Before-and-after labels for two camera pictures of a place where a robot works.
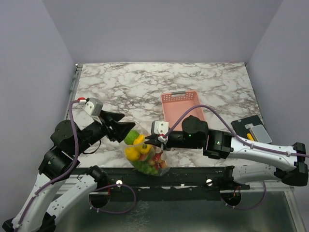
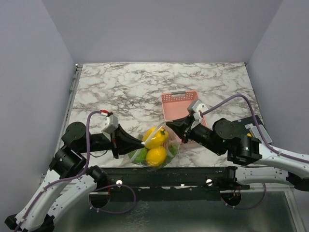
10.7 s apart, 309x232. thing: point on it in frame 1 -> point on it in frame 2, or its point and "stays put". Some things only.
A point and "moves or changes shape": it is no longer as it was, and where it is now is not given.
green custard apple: (130, 137) moves or changes shape
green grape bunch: (146, 167) -> (172, 152)
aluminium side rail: (74, 87) stays put
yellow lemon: (132, 153) -> (156, 156)
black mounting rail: (182, 183) stays put
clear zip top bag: (147, 159) moves or changes shape
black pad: (241, 127) stays put
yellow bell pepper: (139, 142) moves or changes shape
